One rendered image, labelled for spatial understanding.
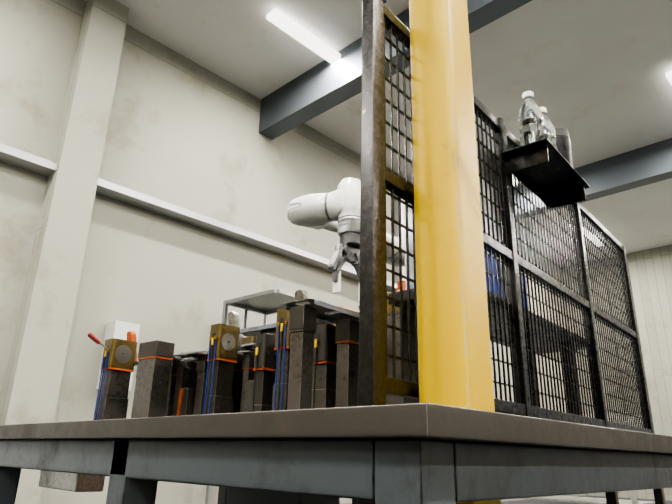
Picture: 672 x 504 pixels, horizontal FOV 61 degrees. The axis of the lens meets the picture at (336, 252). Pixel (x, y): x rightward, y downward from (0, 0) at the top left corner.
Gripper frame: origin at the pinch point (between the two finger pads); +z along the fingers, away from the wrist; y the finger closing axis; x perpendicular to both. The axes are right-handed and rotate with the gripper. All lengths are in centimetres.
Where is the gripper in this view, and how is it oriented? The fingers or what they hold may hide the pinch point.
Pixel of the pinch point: (349, 294)
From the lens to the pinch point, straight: 187.1
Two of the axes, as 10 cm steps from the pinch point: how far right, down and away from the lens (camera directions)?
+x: 7.7, -2.0, -6.1
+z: -0.2, 9.4, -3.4
